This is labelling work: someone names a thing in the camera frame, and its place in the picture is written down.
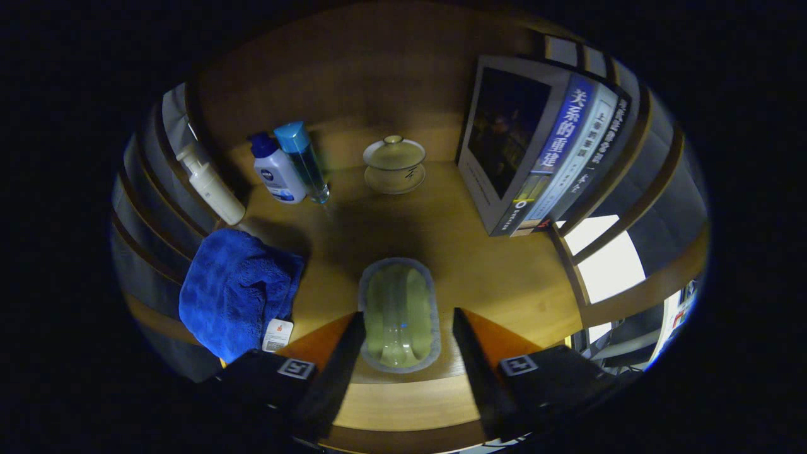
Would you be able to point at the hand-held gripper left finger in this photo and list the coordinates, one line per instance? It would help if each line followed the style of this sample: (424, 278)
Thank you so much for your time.
(334, 378)

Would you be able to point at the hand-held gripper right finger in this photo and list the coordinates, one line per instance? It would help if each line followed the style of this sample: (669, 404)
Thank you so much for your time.
(482, 378)

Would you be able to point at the green plush slipper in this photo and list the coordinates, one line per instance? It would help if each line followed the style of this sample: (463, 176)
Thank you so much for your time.
(398, 315)

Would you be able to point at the wooden countertop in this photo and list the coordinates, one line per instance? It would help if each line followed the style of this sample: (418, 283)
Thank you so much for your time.
(454, 265)

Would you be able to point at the wooden cabinet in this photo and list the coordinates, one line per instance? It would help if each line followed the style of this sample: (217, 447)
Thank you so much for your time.
(353, 63)

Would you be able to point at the blue towel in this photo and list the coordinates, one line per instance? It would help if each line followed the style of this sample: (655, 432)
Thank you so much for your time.
(233, 290)

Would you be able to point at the white bottle blue cap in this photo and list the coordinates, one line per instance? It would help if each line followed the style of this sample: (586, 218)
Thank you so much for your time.
(280, 176)

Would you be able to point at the white pump bottle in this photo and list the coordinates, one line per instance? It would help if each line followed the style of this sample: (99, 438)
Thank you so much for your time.
(217, 192)

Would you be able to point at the beige lidded teacup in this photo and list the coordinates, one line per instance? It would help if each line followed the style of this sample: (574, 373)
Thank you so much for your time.
(394, 165)

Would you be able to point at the teal bottle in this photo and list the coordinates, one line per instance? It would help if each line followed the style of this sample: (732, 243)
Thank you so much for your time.
(302, 157)

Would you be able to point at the light blue book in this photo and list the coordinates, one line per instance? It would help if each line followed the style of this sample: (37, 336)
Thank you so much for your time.
(580, 157)

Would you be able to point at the grey book blue spine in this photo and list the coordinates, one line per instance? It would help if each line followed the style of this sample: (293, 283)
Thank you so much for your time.
(504, 126)

